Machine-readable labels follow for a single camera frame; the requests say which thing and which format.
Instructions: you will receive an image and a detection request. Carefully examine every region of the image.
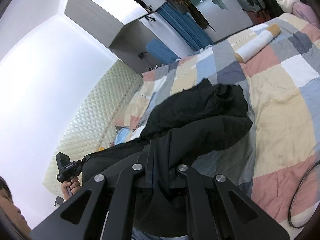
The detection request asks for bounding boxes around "white cylindrical bolster pillow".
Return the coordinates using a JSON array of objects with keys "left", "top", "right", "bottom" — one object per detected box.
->
[{"left": 235, "top": 23, "right": 281, "bottom": 63}]

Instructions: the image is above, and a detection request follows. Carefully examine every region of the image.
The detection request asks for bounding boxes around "person's left hand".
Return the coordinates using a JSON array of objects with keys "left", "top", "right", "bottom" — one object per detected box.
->
[{"left": 61, "top": 177, "right": 81, "bottom": 200}]

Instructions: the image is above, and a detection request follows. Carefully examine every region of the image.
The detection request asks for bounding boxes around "patchwork quilt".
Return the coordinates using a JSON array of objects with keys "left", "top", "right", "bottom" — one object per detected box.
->
[{"left": 116, "top": 14, "right": 319, "bottom": 238}]

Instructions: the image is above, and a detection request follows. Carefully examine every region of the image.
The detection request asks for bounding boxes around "black cable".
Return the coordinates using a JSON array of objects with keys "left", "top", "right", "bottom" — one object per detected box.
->
[{"left": 287, "top": 160, "right": 320, "bottom": 229}]

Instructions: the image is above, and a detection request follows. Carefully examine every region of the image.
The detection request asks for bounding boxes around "blue curtain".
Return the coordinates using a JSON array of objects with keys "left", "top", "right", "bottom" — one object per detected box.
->
[{"left": 156, "top": 3, "right": 214, "bottom": 51}]

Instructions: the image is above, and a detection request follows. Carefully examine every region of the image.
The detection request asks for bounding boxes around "grey wall cabinet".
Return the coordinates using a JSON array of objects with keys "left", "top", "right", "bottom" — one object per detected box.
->
[{"left": 63, "top": 0, "right": 173, "bottom": 77}]

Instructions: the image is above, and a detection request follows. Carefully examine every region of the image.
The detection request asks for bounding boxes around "light blue pillow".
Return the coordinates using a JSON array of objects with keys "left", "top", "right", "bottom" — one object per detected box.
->
[{"left": 114, "top": 127, "right": 132, "bottom": 145}]

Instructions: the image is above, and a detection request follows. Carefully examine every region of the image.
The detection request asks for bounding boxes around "person's head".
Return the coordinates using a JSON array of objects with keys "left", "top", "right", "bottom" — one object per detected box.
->
[{"left": 0, "top": 177, "right": 31, "bottom": 237}]

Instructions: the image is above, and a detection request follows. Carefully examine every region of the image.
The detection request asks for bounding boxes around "cream quilted headboard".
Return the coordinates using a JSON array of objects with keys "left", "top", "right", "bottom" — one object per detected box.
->
[{"left": 42, "top": 60, "right": 143, "bottom": 196}]

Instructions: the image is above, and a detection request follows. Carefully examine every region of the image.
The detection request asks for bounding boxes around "blue chair back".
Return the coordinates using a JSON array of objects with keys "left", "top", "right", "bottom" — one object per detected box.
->
[{"left": 146, "top": 39, "right": 180, "bottom": 64}]

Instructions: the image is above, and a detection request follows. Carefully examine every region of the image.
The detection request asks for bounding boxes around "black garment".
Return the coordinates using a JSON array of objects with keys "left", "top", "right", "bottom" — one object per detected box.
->
[{"left": 82, "top": 79, "right": 252, "bottom": 237}]

